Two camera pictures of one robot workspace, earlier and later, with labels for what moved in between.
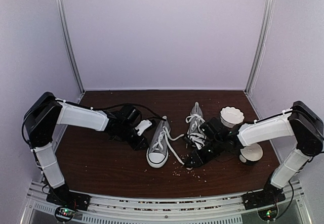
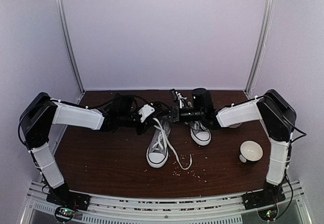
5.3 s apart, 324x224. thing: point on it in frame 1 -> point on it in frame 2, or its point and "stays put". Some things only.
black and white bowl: [251, 154] stays put
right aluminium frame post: [270, 6] stays put
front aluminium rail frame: [216, 209] stays put
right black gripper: [199, 160] -> [175, 114]
